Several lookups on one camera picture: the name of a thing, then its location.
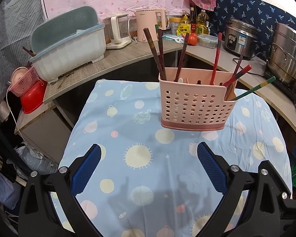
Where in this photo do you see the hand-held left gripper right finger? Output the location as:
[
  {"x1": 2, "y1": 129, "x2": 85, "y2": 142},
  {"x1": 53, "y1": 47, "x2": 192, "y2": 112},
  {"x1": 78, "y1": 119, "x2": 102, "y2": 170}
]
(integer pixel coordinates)
[{"x1": 195, "y1": 142, "x2": 287, "y2": 237}]

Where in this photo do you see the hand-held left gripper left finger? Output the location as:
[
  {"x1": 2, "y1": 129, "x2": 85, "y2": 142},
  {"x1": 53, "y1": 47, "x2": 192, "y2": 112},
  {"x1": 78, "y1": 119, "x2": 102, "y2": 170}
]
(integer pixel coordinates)
[{"x1": 18, "y1": 143, "x2": 107, "y2": 237}]

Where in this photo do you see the pink perforated utensil holder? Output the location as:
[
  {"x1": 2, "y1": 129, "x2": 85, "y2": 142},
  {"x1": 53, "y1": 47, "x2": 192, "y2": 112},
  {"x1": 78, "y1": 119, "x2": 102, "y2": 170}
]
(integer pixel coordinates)
[{"x1": 158, "y1": 67, "x2": 237, "y2": 131}]

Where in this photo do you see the green chopstick gold band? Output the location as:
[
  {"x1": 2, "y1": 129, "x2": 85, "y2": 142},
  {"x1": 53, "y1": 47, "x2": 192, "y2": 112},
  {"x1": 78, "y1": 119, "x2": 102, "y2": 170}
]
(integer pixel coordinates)
[{"x1": 232, "y1": 76, "x2": 276, "y2": 102}]

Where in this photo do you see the dark red wooden chopstick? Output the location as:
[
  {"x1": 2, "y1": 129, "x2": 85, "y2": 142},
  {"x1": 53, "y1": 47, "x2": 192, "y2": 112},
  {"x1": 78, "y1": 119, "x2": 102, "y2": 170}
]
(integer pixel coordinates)
[
  {"x1": 158, "y1": 29, "x2": 166, "y2": 76},
  {"x1": 174, "y1": 33, "x2": 190, "y2": 82},
  {"x1": 230, "y1": 47, "x2": 246, "y2": 81}
]

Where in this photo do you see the brown chopstick gold band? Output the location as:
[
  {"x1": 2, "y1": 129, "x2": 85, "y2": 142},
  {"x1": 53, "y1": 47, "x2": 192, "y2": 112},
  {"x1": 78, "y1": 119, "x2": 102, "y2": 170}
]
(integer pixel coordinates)
[{"x1": 143, "y1": 28, "x2": 167, "y2": 81}]

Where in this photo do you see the grey plastic bag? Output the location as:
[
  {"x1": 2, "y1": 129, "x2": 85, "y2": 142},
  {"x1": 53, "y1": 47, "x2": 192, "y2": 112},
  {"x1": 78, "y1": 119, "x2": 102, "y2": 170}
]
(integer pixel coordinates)
[{"x1": 14, "y1": 144, "x2": 60, "y2": 176}]

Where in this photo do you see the grey cabinet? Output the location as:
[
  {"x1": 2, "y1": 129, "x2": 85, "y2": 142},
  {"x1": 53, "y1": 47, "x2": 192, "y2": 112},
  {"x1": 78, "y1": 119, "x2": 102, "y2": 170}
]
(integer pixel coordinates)
[{"x1": 14, "y1": 103, "x2": 72, "y2": 164}]

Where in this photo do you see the light blue printed tablecloth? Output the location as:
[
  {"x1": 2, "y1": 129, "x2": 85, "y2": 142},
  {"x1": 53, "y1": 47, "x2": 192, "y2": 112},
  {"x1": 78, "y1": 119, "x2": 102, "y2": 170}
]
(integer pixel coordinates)
[{"x1": 51, "y1": 79, "x2": 293, "y2": 237}]

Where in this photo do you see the black induction cooktop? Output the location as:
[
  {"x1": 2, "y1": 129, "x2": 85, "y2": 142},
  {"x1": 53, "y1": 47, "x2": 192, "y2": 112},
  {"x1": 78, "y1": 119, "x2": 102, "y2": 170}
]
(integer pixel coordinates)
[{"x1": 263, "y1": 69, "x2": 296, "y2": 97}]

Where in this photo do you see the blue plastic bag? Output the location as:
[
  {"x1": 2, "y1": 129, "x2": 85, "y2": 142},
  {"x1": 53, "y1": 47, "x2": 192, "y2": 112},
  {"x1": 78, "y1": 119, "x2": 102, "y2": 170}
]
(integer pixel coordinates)
[{"x1": 0, "y1": 170, "x2": 23, "y2": 211}]

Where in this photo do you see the red plastic basin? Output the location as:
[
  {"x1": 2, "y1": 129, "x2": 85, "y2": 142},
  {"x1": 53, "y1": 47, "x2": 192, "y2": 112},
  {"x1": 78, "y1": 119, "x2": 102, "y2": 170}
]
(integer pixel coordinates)
[{"x1": 20, "y1": 80, "x2": 47, "y2": 114}]

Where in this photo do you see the steel steamer pot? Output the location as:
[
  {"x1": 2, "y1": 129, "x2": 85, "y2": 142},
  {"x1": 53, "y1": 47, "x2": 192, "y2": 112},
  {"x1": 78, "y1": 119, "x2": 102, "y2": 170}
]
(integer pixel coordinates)
[{"x1": 268, "y1": 22, "x2": 296, "y2": 87}]

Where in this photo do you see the pink plastic basket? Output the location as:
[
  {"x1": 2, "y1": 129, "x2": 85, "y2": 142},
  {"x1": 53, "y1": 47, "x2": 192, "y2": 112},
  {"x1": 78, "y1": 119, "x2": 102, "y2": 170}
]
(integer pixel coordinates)
[{"x1": 8, "y1": 65, "x2": 41, "y2": 98}]

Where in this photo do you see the pink round container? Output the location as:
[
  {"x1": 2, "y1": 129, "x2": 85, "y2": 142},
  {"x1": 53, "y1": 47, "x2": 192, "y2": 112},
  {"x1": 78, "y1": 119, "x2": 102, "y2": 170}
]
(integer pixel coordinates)
[{"x1": 11, "y1": 67, "x2": 29, "y2": 85}]

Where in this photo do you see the teal white dish rack bin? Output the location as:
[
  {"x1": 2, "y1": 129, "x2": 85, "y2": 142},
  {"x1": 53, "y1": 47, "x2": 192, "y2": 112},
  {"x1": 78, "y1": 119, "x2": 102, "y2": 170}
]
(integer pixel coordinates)
[{"x1": 29, "y1": 6, "x2": 106, "y2": 82}]

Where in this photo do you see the glass food container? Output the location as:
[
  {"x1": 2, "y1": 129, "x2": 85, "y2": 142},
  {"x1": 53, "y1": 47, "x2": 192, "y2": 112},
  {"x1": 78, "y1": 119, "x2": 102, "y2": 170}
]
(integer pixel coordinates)
[{"x1": 197, "y1": 33, "x2": 218, "y2": 49}]

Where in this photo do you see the steel rice cooker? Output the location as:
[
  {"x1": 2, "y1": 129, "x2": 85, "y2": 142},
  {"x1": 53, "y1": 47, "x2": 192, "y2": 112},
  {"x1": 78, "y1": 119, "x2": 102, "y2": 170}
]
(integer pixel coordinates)
[{"x1": 223, "y1": 18, "x2": 259, "y2": 59}]

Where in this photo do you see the red tomato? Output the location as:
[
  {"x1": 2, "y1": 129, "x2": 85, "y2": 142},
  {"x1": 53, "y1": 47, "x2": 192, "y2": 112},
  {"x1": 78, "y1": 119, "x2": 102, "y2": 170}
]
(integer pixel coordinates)
[{"x1": 187, "y1": 33, "x2": 198, "y2": 46}]

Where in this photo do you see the dark chopsticks bundle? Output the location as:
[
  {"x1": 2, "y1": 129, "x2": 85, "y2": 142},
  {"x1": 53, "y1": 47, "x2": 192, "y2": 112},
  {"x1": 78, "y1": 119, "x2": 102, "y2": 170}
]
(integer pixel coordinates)
[{"x1": 22, "y1": 46, "x2": 37, "y2": 58}]

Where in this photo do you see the wet wipes pack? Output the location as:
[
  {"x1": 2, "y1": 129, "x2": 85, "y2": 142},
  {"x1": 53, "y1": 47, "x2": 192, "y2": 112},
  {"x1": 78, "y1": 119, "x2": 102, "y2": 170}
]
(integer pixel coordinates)
[{"x1": 162, "y1": 35, "x2": 185, "y2": 44}]

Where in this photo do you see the white glass blender jug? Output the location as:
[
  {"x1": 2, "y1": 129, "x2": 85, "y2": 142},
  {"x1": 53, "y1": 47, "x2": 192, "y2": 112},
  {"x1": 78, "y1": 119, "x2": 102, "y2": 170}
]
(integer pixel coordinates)
[{"x1": 104, "y1": 13, "x2": 133, "y2": 50}]

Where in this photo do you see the yellow seasoning bottle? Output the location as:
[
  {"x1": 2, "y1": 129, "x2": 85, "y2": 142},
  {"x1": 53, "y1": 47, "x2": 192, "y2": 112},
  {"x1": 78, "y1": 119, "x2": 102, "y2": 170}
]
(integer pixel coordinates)
[{"x1": 177, "y1": 15, "x2": 191, "y2": 36}]

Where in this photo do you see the cooking oil bottle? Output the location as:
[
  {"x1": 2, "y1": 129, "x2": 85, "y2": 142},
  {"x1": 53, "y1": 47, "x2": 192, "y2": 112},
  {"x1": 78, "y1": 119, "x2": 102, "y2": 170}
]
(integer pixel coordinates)
[{"x1": 196, "y1": 9, "x2": 210, "y2": 35}]

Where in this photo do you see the yellow powder can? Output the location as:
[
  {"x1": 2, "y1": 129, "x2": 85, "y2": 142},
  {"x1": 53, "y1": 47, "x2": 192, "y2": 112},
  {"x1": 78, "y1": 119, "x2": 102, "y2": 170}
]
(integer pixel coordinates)
[{"x1": 169, "y1": 17, "x2": 182, "y2": 36}]

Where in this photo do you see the dark soy sauce bottle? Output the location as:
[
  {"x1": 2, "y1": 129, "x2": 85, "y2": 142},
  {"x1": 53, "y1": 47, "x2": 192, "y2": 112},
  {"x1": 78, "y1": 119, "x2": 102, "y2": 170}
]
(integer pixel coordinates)
[{"x1": 189, "y1": 6, "x2": 197, "y2": 33}]

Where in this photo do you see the navy palm print cloth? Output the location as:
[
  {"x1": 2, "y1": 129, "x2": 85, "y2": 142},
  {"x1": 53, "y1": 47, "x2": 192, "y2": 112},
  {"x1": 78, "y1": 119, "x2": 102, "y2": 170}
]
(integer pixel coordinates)
[{"x1": 207, "y1": 0, "x2": 296, "y2": 55}]

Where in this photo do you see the pink electric kettle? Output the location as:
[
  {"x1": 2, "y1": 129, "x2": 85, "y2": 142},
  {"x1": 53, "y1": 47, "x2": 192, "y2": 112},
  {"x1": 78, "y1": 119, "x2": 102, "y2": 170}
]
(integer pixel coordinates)
[{"x1": 135, "y1": 8, "x2": 169, "y2": 42}]

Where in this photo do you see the grey striped curtain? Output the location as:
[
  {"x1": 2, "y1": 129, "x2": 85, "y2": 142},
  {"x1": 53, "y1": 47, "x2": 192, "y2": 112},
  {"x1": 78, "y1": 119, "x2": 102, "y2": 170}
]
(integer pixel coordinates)
[{"x1": 0, "y1": 0, "x2": 48, "y2": 115}]

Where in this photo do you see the black power cable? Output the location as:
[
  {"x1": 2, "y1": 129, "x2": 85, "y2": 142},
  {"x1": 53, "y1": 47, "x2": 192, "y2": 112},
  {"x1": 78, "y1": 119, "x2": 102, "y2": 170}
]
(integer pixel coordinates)
[{"x1": 233, "y1": 53, "x2": 270, "y2": 77}]

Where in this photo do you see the white power cable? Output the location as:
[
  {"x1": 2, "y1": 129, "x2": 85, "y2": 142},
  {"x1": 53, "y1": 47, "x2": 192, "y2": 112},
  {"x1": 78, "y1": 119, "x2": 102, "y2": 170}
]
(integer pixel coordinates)
[{"x1": 6, "y1": 84, "x2": 23, "y2": 134}]

